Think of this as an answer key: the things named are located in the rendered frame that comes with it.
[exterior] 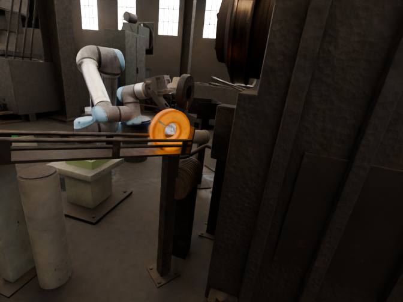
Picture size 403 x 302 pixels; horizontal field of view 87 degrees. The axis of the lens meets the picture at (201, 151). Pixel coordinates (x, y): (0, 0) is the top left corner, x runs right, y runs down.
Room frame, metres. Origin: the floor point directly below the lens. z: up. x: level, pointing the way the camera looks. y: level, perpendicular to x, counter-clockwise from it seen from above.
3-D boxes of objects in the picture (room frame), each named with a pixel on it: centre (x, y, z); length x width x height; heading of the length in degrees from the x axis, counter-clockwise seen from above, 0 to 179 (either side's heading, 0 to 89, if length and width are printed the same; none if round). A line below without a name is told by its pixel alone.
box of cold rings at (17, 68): (3.48, 2.77, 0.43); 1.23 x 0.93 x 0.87; 163
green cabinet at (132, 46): (4.65, 1.73, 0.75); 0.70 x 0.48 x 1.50; 165
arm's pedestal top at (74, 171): (1.24, 0.73, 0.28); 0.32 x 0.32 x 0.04; 77
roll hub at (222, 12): (1.16, -0.05, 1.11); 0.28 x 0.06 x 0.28; 165
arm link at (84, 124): (1.25, 0.72, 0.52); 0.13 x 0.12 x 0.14; 133
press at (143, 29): (8.79, 2.89, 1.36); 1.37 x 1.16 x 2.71; 65
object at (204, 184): (1.69, 0.01, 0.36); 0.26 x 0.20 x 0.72; 20
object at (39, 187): (0.66, 0.57, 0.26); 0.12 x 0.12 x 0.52
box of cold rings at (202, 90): (3.97, -0.21, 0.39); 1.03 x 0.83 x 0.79; 79
